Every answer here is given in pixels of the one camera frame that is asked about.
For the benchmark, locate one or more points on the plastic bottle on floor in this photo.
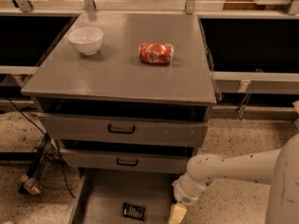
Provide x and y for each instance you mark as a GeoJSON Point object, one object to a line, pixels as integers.
{"type": "Point", "coordinates": [31, 185]}

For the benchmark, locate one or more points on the grey open bottom drawer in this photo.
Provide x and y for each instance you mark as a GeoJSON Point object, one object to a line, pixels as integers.
{"type": "Point", "coordinates": [103, 193]}

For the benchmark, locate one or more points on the white ceramic bowl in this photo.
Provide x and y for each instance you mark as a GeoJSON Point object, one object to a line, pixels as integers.
{"type": "Point", "coordinates": [86, 40]}

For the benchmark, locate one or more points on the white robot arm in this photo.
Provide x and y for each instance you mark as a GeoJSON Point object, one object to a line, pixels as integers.
{"type": "Point", "coordinates": [279, 169]}

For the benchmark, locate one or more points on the black drawer handle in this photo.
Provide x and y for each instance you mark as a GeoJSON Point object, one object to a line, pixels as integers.
{"type": "Point", "coordinates": [130, 163]}
{"type": "Point", "coordinates": [113, 129]}

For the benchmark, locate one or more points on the grey top drawer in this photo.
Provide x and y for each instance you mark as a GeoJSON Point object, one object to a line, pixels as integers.
{"type": "Point", "coordinates": [155, 132]}

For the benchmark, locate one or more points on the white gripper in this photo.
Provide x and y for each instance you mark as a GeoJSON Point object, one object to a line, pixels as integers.
{"type": "Point", "coordinates": [183, 195]}

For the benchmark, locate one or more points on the grey middle drawer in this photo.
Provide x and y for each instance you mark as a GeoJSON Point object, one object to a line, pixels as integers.
{"type": "Point", "coordinates": [107, 160]}

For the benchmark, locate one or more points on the crushed red soda can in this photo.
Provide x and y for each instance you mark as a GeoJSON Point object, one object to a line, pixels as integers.
{"type": "Point", "coordinates": [160, 53]}

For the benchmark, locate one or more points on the grey drawer cabinet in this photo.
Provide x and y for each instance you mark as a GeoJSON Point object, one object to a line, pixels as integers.
{"type": "Point", "coordinates": [115, 83]}

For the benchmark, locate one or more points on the black top drawer handle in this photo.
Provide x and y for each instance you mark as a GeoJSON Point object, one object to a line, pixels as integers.
{"type": "Point", "coordinates": [113, 129]}

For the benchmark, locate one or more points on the black rxbar chocolate bar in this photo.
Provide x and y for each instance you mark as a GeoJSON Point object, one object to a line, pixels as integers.
{"type": "Point", "coordinates": [133, 211]}

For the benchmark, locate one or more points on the black middle drawer handle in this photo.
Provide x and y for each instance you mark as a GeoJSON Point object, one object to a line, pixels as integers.
{"type": "Point", "coordinates": [130, 163]}

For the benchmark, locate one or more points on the black stand on floor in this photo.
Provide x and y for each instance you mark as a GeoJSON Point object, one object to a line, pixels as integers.
{"type": "Point", "coordinates": [33, 166]}

